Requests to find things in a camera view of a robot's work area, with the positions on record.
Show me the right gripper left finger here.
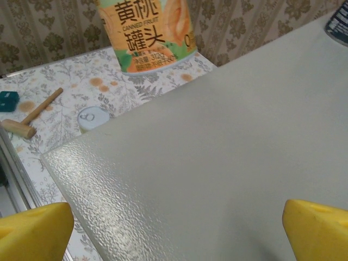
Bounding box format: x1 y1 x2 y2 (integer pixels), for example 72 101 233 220
0 202 74 261

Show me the grey metal cabinet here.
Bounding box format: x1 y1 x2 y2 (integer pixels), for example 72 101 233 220
40 10 348 261

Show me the dark navy can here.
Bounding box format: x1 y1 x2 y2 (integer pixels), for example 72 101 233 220
324 0 348 46

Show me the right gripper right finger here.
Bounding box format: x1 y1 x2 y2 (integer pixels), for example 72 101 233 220
282 199 348 261

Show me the floral table cover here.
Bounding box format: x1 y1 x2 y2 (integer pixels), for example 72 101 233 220
0 47 218 261

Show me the small wooden mallet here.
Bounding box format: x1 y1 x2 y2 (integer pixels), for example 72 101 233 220
0 87 64 140

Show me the pale green can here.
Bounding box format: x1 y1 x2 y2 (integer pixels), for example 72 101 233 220
77 106 118 134

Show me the orange peach fruit can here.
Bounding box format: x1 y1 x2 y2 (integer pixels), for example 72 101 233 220
98 0 198 76

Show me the teal block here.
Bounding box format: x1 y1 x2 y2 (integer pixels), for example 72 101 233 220
0 91 20 113

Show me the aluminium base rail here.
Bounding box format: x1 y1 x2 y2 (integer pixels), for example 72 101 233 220
0 126 44 218

